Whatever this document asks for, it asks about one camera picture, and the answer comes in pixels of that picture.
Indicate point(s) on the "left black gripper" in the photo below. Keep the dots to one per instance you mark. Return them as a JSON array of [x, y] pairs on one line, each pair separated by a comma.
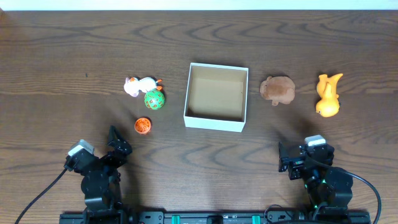
[[115, 153]]

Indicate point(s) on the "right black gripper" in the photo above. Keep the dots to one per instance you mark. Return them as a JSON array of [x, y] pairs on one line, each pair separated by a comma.
[[297, 163]]

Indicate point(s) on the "small orange lattice ball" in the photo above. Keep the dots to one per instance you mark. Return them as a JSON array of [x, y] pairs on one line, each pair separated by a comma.
[[143, 125]]

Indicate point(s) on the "yellow rubber squirrel toy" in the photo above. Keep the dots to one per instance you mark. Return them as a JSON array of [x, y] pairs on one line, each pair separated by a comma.
[[328, 105]]

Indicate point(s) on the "green ball with orange letters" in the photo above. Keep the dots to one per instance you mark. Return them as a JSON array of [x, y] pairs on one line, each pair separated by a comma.
[[154, 99]]

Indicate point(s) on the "white pink duck toy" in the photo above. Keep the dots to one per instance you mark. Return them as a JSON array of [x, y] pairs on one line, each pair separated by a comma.
[[134, 85]]

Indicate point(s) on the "brown plush toy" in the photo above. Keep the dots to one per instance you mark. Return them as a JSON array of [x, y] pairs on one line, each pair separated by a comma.
[[278, 90]]

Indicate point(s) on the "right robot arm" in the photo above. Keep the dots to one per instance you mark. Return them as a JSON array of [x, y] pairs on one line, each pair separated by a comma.
[[328, 187]]

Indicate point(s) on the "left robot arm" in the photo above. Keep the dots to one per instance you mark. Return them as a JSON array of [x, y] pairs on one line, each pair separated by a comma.
[[101, 179]]

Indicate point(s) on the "white cardboard box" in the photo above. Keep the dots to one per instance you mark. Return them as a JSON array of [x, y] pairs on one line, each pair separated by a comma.
[[216, 97]]

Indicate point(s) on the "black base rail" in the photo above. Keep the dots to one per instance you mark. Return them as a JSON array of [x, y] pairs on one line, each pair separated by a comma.
[[271, 216]]

